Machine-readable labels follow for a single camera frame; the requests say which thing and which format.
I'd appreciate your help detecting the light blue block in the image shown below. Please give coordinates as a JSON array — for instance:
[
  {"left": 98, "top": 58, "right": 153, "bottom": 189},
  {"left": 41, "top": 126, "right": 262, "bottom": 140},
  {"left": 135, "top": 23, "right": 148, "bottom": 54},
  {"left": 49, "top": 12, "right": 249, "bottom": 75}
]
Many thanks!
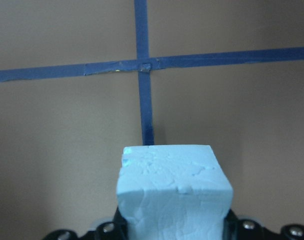
[{"left": 116, "top": 144, "right": 233, "bottom": 240}]

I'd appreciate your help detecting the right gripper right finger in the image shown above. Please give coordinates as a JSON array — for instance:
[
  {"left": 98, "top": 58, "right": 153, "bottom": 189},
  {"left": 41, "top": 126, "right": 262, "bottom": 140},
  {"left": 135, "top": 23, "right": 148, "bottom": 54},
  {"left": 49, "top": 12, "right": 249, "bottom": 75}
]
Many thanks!
[{"left": 222, "top": 210, "right": 304, "bottom": 240}]

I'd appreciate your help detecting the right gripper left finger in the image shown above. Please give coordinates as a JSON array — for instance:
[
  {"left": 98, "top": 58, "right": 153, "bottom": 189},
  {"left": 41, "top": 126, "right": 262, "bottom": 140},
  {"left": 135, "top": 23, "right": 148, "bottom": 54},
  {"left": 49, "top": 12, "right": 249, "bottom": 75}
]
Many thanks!
[{"left": 43, "top": 209, "right": 128, "bottom": 240}]

